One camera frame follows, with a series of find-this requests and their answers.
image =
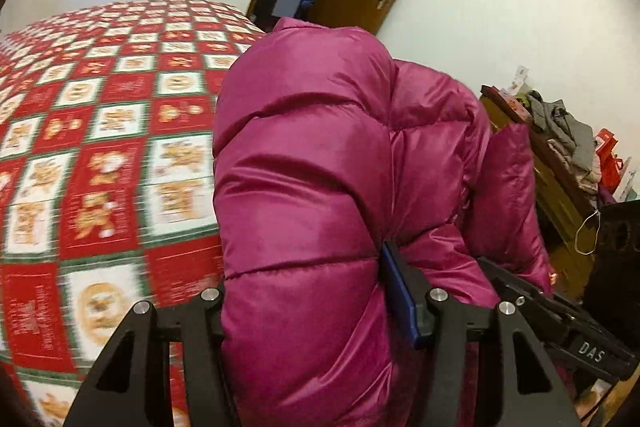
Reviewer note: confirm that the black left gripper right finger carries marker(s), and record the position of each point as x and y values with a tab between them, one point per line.
481	366

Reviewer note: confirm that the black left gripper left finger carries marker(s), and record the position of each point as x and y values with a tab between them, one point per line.
129	385

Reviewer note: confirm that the magenta down jacket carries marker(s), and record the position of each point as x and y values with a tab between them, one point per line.
326	147

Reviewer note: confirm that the clothes heap on dresser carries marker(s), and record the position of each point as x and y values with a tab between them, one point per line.
570	140

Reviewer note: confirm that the brown wooden dresser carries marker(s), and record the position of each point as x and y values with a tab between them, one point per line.
565	214

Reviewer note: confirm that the red bag on dresser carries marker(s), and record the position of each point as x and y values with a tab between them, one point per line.
611	165

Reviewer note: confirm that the red patterned bed quilt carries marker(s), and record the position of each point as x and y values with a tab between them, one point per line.
107	117

